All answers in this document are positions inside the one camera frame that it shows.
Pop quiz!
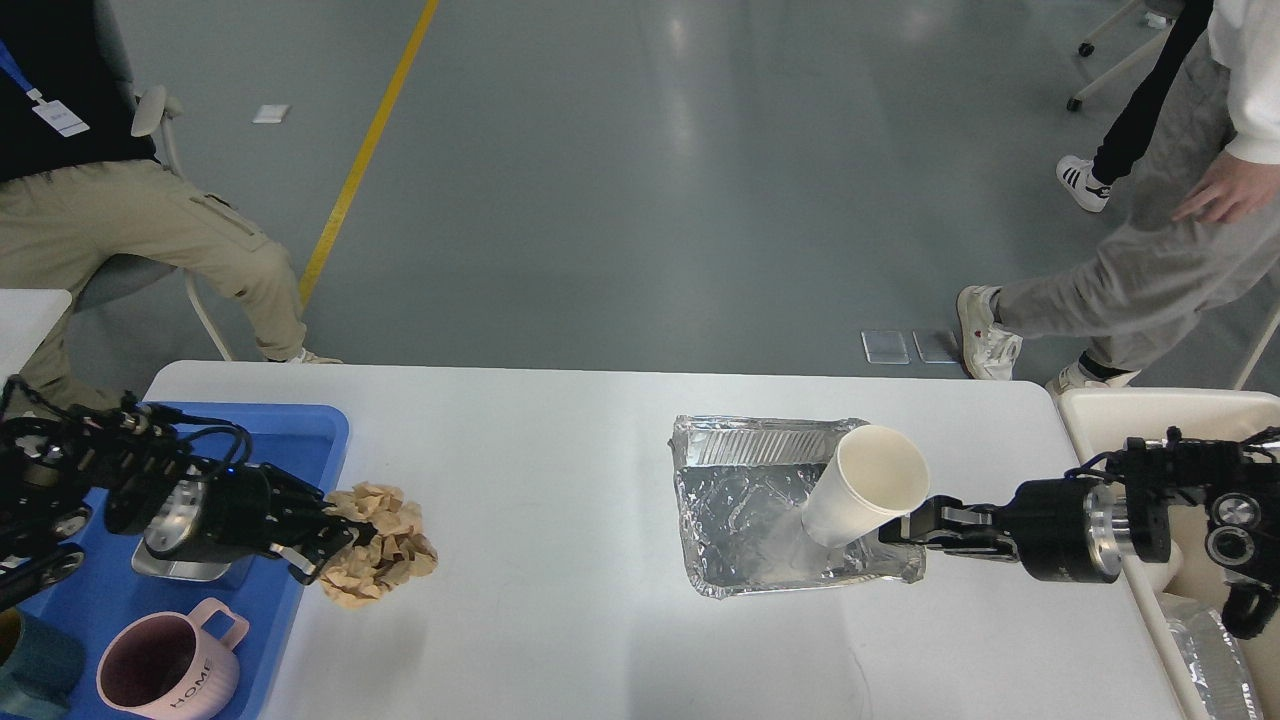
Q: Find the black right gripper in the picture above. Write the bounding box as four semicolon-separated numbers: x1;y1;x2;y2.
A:
878;479;1137;583

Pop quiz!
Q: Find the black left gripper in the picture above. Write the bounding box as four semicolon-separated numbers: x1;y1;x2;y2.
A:
143;462;378;585

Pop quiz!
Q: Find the brown paper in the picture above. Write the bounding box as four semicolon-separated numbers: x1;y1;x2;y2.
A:
316;482;438;609

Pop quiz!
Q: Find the white paper cup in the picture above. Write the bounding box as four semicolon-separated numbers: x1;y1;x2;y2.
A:
801;424;931;548

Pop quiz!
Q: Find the pink mug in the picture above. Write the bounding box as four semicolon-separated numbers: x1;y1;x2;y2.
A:
95;597;251;719

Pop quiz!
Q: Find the aluminium foil container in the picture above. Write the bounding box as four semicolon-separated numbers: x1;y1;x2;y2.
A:
669;415;925;600

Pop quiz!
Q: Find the stainless steel tray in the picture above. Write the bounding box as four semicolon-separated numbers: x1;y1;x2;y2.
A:
131;542;256;591

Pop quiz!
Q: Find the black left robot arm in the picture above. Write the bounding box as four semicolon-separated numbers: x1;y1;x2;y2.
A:
3;375;378;609

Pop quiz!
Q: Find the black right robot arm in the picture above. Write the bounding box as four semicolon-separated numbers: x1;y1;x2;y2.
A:
878;427;1279;639

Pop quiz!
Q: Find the blue plastic tray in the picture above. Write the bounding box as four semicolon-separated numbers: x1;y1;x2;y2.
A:
19;401;349;719

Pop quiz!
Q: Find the right floor plate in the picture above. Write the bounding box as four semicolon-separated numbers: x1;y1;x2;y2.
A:
911;329;961;364

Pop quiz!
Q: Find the floor plate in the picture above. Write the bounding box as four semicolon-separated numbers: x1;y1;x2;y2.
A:
911;329;961;364
860;331;911;365

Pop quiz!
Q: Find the left floor plate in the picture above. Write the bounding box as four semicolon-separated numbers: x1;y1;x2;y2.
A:
860;331;911;365

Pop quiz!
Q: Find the foil container in bin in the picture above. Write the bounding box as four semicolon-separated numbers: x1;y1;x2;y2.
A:
1158;593;1263;719

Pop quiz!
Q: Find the teal cup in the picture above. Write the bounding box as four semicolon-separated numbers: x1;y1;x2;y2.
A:
1;607;84;719

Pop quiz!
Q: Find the small white side table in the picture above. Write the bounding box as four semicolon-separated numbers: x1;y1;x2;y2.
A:
1;288;72;384

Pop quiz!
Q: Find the white chair leg right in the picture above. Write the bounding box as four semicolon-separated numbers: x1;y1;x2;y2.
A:
1231;300;1280;391

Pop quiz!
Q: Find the person in black sweater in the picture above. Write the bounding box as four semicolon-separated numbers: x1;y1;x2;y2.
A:
1;1;323;364

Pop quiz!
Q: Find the white paper scrap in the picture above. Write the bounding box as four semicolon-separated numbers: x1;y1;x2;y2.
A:
251;104;291;126

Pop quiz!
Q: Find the person with striped sneakers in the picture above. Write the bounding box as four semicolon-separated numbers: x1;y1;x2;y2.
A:
1055;1;1213;213

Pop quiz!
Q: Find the white rolling chair frame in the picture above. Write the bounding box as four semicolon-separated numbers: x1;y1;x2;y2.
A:
1065;0;1171;113

